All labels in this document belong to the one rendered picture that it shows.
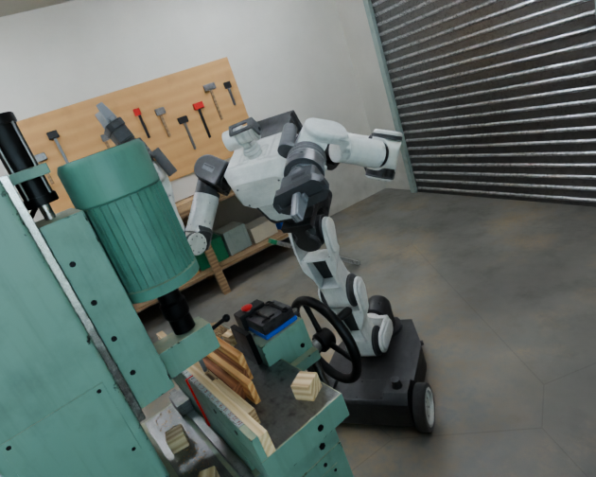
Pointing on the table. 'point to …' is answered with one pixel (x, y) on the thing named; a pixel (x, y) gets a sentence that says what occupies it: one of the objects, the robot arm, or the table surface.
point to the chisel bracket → (186, 346)
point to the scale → (214, 399)
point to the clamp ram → (246, 344)
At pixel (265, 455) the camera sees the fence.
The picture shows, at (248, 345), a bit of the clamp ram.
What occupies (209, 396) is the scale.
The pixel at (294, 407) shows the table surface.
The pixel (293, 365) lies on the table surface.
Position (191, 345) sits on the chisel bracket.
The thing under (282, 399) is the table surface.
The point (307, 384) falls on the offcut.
